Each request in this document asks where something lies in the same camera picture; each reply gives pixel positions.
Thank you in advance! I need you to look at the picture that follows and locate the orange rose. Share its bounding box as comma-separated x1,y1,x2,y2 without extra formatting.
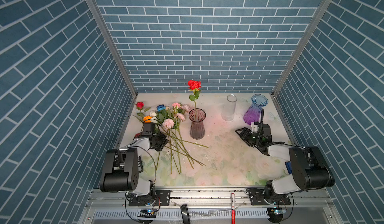
143,116,152,123

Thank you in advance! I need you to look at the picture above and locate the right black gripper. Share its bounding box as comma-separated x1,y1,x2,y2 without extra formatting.
235,127,262,147

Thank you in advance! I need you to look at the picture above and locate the pink peony spray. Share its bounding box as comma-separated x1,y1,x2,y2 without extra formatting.
154,113,207,175
169,102,191,122

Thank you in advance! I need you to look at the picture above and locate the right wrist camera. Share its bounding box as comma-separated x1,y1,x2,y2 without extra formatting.
251,122,261,134

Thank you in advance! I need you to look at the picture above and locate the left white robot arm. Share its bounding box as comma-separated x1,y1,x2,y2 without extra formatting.
99,132,168,198

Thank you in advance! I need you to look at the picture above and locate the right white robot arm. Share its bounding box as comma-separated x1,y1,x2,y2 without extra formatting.
235,122,335,197

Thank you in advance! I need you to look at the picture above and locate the clear ribbed glass vase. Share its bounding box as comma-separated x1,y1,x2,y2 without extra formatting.
222,94,238,121

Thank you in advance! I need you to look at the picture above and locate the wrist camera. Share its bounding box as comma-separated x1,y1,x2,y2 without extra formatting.
251,122,261,134
141,122,156,136

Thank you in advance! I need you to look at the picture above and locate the blue purple gradient vase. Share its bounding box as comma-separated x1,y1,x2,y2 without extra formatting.
243,94,269,125

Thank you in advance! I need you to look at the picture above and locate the black handle object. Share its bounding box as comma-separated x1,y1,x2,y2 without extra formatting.
180,204,191,224

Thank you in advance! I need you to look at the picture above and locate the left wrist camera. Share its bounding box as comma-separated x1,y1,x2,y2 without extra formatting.
141,122,156,136

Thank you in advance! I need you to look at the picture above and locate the red marker pen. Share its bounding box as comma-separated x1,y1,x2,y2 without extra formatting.
230,193,236,224

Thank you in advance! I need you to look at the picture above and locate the blue rose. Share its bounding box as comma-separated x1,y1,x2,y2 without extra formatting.
157,105,166,112

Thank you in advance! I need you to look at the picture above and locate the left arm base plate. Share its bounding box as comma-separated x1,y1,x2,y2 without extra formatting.
127,190,171,207

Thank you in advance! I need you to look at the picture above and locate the aluminium front rail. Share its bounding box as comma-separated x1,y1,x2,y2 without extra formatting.
86,187,334,209

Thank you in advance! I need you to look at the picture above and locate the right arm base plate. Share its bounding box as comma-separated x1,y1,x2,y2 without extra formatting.
246,188,292,206

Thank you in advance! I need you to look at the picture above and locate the small white flower spray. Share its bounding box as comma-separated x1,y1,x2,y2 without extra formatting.
150,111,158,123

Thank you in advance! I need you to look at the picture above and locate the dark purple ribbed vase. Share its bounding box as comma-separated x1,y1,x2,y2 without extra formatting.
189,108,206,140

